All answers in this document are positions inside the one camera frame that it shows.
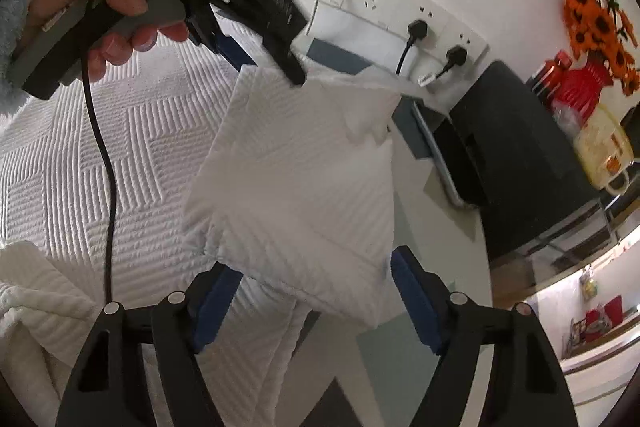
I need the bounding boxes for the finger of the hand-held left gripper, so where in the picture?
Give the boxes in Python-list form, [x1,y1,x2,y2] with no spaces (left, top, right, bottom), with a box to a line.
[189,8,259,72]
[269,23,308,88]

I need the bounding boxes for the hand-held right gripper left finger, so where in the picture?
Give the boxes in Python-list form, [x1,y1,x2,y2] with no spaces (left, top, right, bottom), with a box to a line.
[55,263,245,427]

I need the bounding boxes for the white plug cable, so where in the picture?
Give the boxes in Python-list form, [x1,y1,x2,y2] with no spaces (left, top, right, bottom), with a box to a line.
[305,0,333,35]

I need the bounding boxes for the person's left forearm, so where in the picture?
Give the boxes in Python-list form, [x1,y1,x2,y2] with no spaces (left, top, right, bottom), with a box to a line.
[0,0,81,110]

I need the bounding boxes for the black box appliance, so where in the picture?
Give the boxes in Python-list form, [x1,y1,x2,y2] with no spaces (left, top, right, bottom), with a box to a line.
[432,59,608,263]

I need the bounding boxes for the orange artificial flowers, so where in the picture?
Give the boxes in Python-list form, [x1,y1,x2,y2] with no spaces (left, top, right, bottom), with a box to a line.
[552,0,640,95]

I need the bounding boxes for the geometric patterned table mat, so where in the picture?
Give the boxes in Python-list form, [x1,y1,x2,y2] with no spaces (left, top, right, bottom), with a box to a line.
[295,39,493,427]

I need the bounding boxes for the red vase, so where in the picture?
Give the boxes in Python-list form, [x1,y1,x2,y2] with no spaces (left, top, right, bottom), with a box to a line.
[550,57,613,118]

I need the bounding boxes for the cream mug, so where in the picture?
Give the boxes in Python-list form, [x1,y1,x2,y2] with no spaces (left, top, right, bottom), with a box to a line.
[572,104,635,198]

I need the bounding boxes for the white textured sweater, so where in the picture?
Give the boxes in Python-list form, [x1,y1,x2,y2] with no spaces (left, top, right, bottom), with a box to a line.
[0,19,403,427]

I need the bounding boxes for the black power plug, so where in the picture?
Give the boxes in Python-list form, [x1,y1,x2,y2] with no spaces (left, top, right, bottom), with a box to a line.
[425,47,468,82]
[395,21,428,75]

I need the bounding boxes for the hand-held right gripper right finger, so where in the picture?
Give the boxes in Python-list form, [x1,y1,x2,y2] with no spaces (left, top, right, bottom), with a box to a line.
[391,246,578,427]

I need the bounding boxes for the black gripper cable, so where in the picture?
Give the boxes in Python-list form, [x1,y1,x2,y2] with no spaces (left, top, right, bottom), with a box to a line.
[81,0,119,308]

